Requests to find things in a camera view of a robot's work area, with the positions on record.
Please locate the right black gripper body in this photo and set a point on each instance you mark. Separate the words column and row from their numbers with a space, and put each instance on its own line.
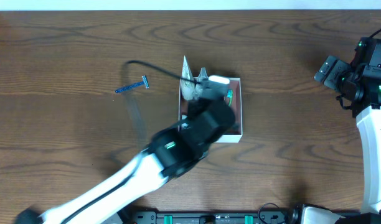
column 330, row 71

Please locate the green and white toothbrush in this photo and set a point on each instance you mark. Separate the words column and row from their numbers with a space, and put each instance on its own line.
column 229, row 96

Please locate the clear pump soap bottle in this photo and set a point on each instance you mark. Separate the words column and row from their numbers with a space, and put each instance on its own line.
column 200, row 86

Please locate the white squeeze tube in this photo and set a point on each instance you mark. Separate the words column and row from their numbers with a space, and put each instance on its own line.
column 187, row 84

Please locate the blue disposable razor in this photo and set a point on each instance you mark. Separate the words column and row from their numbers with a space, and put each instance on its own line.
column 144, row 82

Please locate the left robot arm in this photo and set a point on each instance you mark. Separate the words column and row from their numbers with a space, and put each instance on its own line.
column 171, row 153

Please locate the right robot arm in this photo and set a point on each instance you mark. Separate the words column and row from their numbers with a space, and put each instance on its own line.
column 360, row 83

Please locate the white box with pink interior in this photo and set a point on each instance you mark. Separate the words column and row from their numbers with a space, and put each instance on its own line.
column 234, row 134

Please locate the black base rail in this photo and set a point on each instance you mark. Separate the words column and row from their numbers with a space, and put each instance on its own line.
column 151, row 217

